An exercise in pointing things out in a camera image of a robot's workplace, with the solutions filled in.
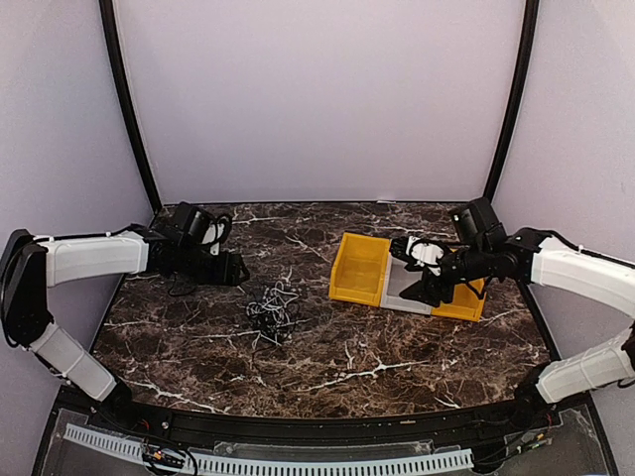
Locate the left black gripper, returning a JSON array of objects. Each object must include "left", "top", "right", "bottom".
[{"left": 178, "top": 243, "right": 250, "bottom": 287}]

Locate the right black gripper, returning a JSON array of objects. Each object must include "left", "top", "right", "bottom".
[{"left": 401, "top": 241, "right": 491, "bottom": 306}]

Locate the white cable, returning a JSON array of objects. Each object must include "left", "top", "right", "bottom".
[{"left": 245, "top": 280, "right": 302, "bottom": 348}]

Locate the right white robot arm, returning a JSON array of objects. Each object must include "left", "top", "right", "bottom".
[{"left": 390, "top": 197, "right": 634, "bottom": 430}]

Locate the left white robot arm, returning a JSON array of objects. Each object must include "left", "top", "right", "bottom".
[{"left": 1, "top": 202, "right": 250, "bottom": 432}]

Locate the white plastic bin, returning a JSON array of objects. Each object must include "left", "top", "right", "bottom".
[{"left": 380, "top": 256, "right": 434, "bottom": 316}]

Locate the right yellow plastic bin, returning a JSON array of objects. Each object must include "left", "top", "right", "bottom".
[{"left": 432, "top": 279, "right": 486, "bottom": 322}]

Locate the yellow plastic bin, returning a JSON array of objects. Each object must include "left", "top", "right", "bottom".
[
  {"left": 432, "top": 279, "right": 486, "bottom": 322},
  {"left": 328, "top": 232, "right": 390, "bottom": 307}
]

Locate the left yellow plastic bin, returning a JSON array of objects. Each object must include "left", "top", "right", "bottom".
[{"left": 328, "top": 232, "right": 390, "bottom": 307}]

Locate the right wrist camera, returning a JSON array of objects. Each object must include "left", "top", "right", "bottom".
[{"left": 390, "top": 236, "right": 447, "bottom": 276}]

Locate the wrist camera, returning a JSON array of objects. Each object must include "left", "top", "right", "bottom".
[
  {"left": 201, "top": 214, "right": 232, "bottom": 256},
  {"left": 390, "top": 236, "right": 447, "bottom": 276}
]

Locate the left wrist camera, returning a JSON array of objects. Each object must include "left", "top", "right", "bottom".
[{"left": 201, "top": 214, "right": 232, "bottom": 256}]

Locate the white slotted cable duct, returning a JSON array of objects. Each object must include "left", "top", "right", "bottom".
[{"left": 63, "top": 423, "right": 474, "bottom": 475}]

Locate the black front rail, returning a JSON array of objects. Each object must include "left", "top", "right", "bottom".
[{"left": 59, "top": 384, "right": 591, "bottom": 450}]

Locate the left black frame post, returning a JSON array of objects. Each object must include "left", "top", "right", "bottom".
[{"left": 98, "top": 0, "right": 163, "bottom": 213}]

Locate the black frame post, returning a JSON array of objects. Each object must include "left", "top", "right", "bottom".
[
  {"left": 483, "top": 0, "right": 540, "bottom": 201},
  {"left": 98, "top": 0, "right": 163, "bottom": 213}
]

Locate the right black frame post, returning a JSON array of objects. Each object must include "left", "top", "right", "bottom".
[{"left": 483, "top": 0, "right": 540, "bottom": 201}]

